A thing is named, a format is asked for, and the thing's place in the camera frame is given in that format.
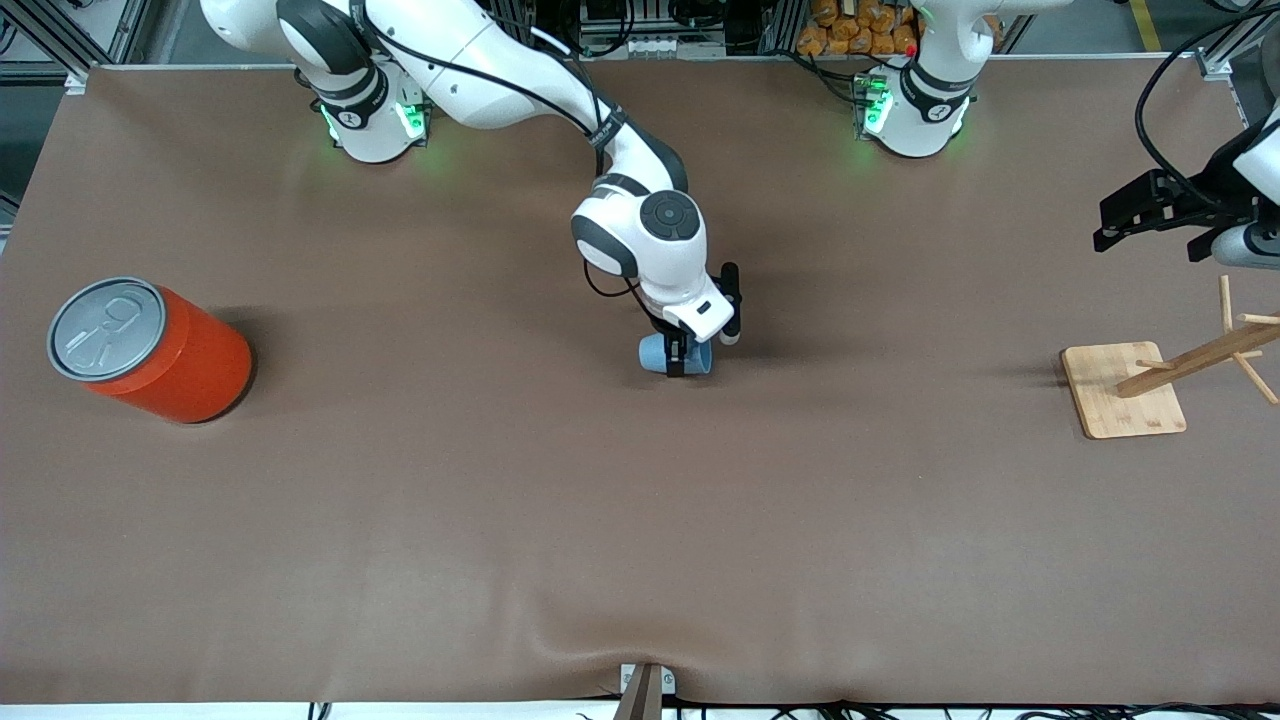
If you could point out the metal table edge bracket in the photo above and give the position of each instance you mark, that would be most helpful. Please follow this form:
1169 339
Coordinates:
645 692

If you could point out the large orange can container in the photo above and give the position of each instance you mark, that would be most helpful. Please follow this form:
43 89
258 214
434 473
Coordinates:
180 370

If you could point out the brown table cover mat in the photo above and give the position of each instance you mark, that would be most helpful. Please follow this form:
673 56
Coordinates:
600 520

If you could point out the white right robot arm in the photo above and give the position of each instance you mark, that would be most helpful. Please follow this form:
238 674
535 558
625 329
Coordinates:
460 60

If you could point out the wooden mug tree stand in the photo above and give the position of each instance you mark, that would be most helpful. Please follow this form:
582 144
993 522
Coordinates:
1125 395

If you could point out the pile of orange plush toys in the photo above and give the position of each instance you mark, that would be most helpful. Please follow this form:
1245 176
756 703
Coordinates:
860 28

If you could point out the aluminium frame profile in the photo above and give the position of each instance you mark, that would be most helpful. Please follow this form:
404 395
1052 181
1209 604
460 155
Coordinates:
45 30
1235 55

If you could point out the light blue plastic cup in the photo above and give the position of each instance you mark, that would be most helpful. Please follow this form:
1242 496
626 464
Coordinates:
652 352

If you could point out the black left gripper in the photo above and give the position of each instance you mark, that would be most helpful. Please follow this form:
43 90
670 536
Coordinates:
1203 205

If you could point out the white power strip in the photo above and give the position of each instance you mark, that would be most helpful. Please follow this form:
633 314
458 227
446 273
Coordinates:
650 46

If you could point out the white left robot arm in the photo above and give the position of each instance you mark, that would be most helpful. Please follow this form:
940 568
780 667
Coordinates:
920 110

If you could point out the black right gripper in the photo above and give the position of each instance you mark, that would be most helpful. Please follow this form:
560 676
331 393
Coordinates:
677 353

